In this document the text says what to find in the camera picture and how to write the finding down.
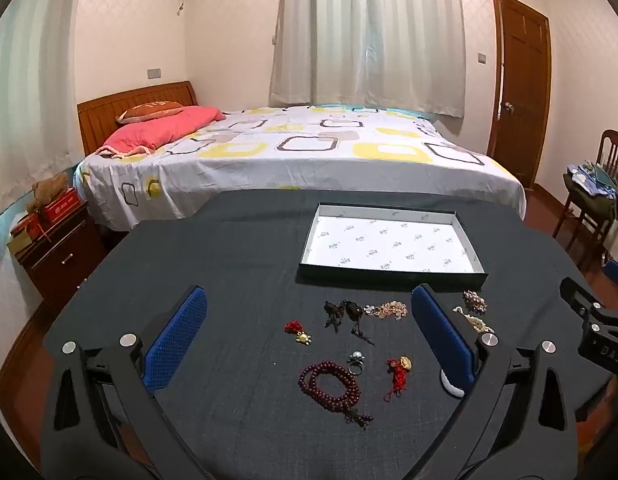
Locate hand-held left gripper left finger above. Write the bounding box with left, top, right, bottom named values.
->
left=39, top=284, right=210, bottom=480

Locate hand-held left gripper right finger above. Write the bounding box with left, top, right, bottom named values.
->
left=411, top=282, right=582, bottom=480

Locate cream pearl bracelet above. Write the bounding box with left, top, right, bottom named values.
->
left=453, top=306, right=495, bottom=333

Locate white bangle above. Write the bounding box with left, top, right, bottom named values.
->
left=439, top=370, right=467, bottom=398

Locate red cord gold charm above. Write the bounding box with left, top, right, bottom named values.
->
left=384, top=356, right=415, bottom=403

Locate dark pendant with braided cord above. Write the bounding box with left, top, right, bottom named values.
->
left=323, top=299, right=376, bottom=347

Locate dark red bead bracelet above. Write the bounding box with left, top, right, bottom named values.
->
left=298, top=360, right=375, bottom=431

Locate dark green shallow tray box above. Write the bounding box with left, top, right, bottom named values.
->
left=296, top=202, right=490, bottom=291

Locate red tassel yellow charm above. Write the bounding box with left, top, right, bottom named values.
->
left=283, top=320, right=313, bottom=345

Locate clothes pile on chair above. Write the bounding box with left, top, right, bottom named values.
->
left=563, top=160, right=618, bottom=221

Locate dark grey tablecloth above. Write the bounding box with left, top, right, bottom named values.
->
left=41, top=189, right=615, bottom=480

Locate wooden chair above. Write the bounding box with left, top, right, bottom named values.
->
left=553, top=130, right=618, bottom=266

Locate dark wooden nightstand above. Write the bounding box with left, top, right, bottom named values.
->
left=14, top=200, right=110, bottom=311

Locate red box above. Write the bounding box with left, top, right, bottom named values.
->
left=39, top=187, right=82, bottom=226

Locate yellowish box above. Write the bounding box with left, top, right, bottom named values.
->
left=8, top=215, right=50, bottom=256

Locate brown teddy bear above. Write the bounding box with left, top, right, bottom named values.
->
left=29, top=172, right=70, bottom=211

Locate wooden door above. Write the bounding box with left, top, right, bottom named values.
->
left=486, top=0, right=552, bottom=188

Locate bed with patterned sheet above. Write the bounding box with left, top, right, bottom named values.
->
left=74, top=105, right=527, bottom=233

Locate pink pillow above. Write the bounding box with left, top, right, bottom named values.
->
left=96, top=106, right=226, bottom=157

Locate orange pillow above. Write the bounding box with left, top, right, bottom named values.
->
left=115, top=101, right=185, bottom=125

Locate wooden headboard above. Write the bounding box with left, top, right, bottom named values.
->
left=77, top=81, right=199, bottom=156

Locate pale sheer curtain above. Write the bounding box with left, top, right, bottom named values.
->
left=0, top=0, right=84, bottom=221

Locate white window curtain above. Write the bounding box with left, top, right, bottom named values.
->
left=269, top=0, right=465, bottom=118

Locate rose crystal bracelet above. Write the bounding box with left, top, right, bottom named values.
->
left=462, top=289, right=488, bottom=315

